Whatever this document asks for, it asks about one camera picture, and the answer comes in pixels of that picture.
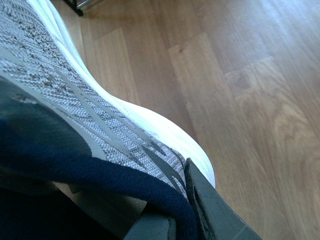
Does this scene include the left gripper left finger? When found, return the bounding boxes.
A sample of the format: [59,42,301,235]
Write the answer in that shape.
[124,214,177,240]

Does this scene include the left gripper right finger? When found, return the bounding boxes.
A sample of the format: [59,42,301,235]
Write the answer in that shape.
[184,158,261,240]

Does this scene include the black metal shoe rack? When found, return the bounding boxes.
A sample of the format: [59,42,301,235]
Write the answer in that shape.
[63,0,92,17]

